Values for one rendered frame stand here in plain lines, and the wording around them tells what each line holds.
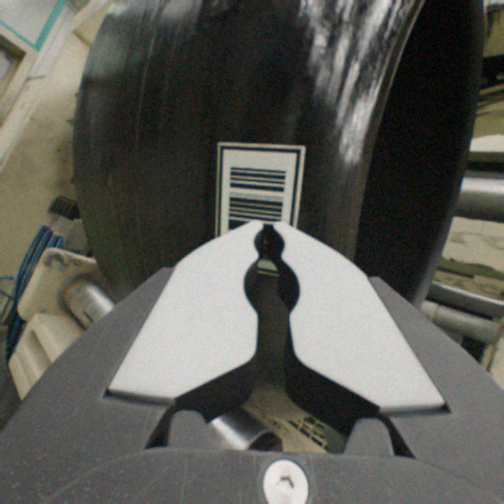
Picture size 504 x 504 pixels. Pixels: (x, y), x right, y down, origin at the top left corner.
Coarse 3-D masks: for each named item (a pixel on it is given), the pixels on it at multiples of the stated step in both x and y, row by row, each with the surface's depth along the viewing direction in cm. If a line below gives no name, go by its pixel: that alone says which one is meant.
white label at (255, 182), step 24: (240, 144) 13; (240, 168) 13; (264, 168) 13; (288, 168) 12; (240, 192) 13; (264, 192) 13; (288, 192) 13; (216, 216) 14; (240, 216) 14; (264, 216) 13; (288, 216) 13; (264, 240) 14; (264, 264) 14
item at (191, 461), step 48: (192, 432) 5; (384, 432) 5; (96, 480) 4; (144, 480) 4; (192, 480) 4; (240, 480) 4; (288, 480) 4; (336, 480) 4; (384, 480) 4; (432, 480) 4
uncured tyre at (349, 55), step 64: (128, 0) 21; (192, 0) 14; (256, 0) 13; (320, 0) 13; (384, 0) 14; (448, 0) 34; (128, 64) 18; (192, 64) 14; (256, 64) 13; (320, 64) 13; (384, 64) 15; (448, 64) 41; (128, 128) 18; (192, 128) 14; (256, 128) 13; (320, 128) 14; (384, 128) 54; (448, 128) 46; (128, 192) 19; (192, 192) 15; (320, 192) 15; (384, 192) 59; (448, 192) 46; (128, 256) 21; (384, 256) 57; (256, 384) 20
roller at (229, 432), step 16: (80, 288) 38; (96, 288) 38; (80, 304) 35; (96, 304) 34; (112, 304) 34; (80, 320) 35; (96, 320) 32; (224, 416) 20; (240, 416) 20; (224, 432) 19; (240, 432) 19; (256, 432) 19; (272, 432) 19; (224, 448) 18; (240, 448) 18; (256, 448) 18; (272, 448) 18
